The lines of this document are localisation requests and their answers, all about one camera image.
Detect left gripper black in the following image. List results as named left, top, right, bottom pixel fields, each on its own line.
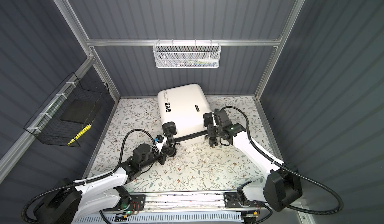
left=140, top=145, right=173, bottom=172

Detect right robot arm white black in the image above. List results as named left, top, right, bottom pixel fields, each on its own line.
left=203, top=108, right=303, bottom=212

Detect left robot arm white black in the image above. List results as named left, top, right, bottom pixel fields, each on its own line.
left=33, top=144, right=176, bottom=224

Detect floral table mat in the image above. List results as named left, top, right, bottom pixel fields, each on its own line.
left=86, top=96, right=272, bottom=193

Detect yellow black striped item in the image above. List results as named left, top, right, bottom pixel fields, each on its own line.
left=67, top=125, right=92, bottom=146

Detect black pad in basket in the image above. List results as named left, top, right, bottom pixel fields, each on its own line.
left=60, top=100, right=101, bottom=125

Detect white ventilation grille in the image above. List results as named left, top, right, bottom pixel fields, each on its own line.
left=71, top=213, right=244, bottom=224

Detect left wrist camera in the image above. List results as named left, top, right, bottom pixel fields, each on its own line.
left=155, top=135, right=167, bottom=153

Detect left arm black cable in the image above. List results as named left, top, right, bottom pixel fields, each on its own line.
left=20, top=129, right=157, bottom=224

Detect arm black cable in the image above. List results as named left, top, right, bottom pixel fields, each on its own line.
left=20, top=129, right=157, bottom=224
left=220, top=105, right=344, bottom=216

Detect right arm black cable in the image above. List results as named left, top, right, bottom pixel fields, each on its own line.
left=220, top=105, right=344, bottom=216

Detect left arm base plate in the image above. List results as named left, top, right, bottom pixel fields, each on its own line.
left=114, top=195, right=146, bottom=212

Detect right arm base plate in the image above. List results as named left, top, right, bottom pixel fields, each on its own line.
left=223, top=192, right=262, bottom=209

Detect white wire basket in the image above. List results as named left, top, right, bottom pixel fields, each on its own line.
left=153, top=43, right=222, bottom=69

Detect black wire basket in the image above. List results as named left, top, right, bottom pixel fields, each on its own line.
left=24, top=75, right=110, bottom=148

